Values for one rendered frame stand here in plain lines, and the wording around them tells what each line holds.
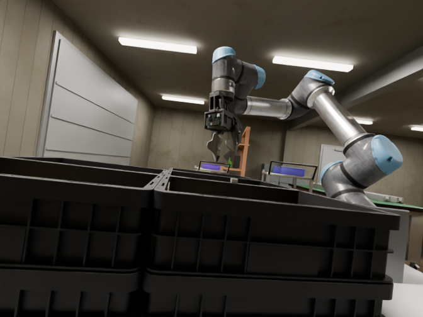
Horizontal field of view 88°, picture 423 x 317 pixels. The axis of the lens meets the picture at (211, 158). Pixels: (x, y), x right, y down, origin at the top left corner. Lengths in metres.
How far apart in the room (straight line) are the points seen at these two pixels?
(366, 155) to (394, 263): 0.32
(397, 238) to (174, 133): 7.51
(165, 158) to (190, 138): 1.14
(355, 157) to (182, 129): 7.32
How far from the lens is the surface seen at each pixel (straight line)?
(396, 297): 0.80
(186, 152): 7.84
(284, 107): 1.06
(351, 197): 0.86
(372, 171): 0.86
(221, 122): 0.66
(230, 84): 0.73
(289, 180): 7.21
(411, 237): 3.75
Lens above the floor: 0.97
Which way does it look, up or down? 2 degrees up
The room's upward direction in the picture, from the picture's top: 7 degrees clockwise
